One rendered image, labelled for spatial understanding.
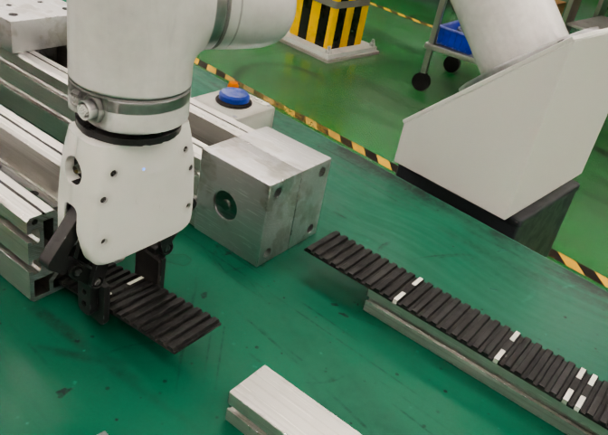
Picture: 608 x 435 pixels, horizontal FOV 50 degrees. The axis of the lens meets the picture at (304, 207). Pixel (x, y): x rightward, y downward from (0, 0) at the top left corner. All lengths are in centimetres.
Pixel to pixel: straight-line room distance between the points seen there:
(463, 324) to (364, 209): 25
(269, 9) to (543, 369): 37
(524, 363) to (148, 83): 37
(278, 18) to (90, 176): 17
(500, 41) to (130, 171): 56
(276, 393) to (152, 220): 16
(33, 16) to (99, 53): 47
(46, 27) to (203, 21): 48
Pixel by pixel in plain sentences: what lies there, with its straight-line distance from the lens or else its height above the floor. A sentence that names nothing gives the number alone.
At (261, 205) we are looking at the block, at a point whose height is 85.
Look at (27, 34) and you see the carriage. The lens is 90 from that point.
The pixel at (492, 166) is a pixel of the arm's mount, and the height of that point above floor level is 84.
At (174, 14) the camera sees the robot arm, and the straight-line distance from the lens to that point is 43.
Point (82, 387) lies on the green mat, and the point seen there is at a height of 78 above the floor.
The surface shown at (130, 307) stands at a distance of 56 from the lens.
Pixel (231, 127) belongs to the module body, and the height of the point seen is 86.
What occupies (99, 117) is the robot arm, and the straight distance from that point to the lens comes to 46.
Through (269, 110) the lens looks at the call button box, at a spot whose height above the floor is 84.
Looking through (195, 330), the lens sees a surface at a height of 81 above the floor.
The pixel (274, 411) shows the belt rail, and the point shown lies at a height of 81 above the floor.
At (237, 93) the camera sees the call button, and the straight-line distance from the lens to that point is 86.
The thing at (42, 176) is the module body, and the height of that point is 84.
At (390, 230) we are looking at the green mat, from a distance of 77.
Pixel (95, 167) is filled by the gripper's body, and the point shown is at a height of 94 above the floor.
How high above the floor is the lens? 117
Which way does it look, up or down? 30 degrees down
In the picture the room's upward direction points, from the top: 11 degrees clockwise
